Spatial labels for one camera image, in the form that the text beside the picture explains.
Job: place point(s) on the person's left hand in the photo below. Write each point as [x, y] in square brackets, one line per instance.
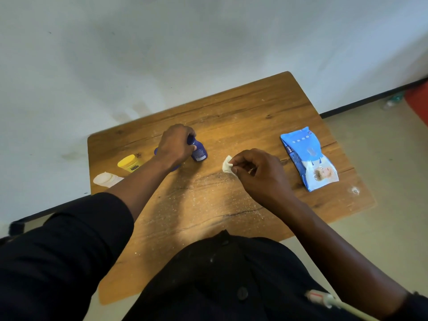
[174, 147]

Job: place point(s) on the person's right hand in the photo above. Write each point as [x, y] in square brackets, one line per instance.
[264, 180]

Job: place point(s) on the dark blue bottle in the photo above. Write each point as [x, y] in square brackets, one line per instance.
[198, 151]
[174, 168]

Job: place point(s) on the white wipe cloth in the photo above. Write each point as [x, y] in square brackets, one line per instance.
[227, 166]

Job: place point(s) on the yellow bottle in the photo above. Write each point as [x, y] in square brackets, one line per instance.
[130, 163]

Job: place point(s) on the blue wet wipes pack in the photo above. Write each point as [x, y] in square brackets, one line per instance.
[307, 157]

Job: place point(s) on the white bottle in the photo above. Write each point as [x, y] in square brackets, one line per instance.
[107, 179]

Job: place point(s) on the person's right forearm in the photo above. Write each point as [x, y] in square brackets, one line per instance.
[347, 260]

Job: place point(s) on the person's left forearm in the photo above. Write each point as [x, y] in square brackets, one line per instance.
[140, 187]

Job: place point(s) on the person's black clothing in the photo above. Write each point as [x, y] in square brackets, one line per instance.
[67, 254]

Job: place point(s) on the wooden table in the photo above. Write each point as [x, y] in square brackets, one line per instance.
[234, 106]

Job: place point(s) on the green white floor litter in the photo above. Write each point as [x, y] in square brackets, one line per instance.
[393, 100]

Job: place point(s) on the red floor object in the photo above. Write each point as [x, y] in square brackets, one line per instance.
[418, 100]

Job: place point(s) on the black floor block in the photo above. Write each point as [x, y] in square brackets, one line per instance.
[16, 227]

